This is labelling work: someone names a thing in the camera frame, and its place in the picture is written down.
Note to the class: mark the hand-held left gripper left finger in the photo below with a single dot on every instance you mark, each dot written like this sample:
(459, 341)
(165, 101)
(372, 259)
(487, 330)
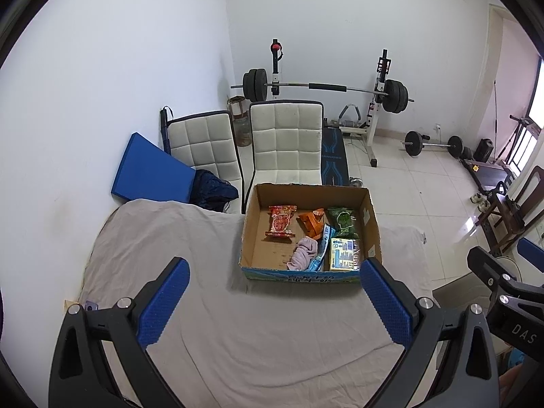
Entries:
(163, 301)

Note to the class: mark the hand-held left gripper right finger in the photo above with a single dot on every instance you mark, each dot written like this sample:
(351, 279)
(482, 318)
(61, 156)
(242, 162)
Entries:
(384, 301)

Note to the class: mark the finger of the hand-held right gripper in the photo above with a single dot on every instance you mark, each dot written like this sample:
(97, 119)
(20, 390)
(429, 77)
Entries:
(488, 270)
(531, 253)

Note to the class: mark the yellow tissue pack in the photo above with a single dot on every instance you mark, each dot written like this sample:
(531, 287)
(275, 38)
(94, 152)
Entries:
(340, 256)

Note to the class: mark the blue snack packet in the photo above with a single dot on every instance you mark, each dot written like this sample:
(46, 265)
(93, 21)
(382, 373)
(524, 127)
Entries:
(317, 261)

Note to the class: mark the green snack packet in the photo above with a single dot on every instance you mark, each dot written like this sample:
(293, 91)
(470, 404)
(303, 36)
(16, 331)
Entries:
(342, 223)

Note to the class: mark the small purple cloth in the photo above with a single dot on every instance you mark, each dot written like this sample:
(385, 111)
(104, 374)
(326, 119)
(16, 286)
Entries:
(304, 251)

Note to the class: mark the orange snack packet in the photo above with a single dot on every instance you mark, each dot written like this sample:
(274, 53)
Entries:
(312, 221)

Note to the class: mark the cardboard box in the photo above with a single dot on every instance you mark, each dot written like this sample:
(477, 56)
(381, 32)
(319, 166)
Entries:
(251, 225)

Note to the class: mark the red snack packet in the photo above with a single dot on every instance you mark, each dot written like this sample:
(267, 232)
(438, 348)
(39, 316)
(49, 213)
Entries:
(280, 221)

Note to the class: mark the beige plastic chair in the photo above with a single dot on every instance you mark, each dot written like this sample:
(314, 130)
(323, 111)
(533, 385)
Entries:
(454, 295)

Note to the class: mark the grey table cloth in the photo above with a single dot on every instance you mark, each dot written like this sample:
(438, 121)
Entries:
(170, 238)

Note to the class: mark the dark wooden chair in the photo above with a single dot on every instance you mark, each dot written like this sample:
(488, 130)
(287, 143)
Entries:
(533, 187)

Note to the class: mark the pair of slippers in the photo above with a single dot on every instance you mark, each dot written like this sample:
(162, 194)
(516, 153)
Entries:
(479, 199)

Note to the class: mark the blue smartphone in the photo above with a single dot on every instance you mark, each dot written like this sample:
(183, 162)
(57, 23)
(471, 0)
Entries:
(90, 305)

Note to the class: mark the treadmill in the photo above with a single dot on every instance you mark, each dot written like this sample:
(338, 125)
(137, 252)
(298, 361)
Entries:
(484, 174)

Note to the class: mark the black speaker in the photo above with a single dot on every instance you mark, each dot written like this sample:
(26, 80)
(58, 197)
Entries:
(483, 149)

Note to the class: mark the black tripod stand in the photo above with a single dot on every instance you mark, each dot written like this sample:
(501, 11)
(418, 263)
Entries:
(518, 136)

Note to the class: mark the dark blue garment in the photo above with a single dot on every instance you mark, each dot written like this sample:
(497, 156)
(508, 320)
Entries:
(212, 189)

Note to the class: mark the blue foam mat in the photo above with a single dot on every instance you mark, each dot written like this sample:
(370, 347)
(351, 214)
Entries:
(148, 165)

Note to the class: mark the short barbell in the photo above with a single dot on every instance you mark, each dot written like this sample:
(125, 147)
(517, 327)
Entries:
(413, 142)

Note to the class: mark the black weight bench pad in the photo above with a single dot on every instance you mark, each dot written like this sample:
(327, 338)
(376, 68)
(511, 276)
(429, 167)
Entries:
(333, 157)

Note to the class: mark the white padded chair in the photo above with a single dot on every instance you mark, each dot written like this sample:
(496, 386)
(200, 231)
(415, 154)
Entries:
(204, 144)
(284, 144)

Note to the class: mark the white barbell rack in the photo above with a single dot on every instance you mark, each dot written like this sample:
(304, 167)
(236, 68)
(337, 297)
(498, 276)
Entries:
(370, 136)

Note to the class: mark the black and blue rod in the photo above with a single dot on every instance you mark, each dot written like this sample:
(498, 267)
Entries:
(165, 129)

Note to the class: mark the grey exercise machine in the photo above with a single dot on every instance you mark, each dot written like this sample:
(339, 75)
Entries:
(350, 112)

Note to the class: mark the long barbell with black weights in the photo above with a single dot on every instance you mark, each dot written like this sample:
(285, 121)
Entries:
(255, 85)

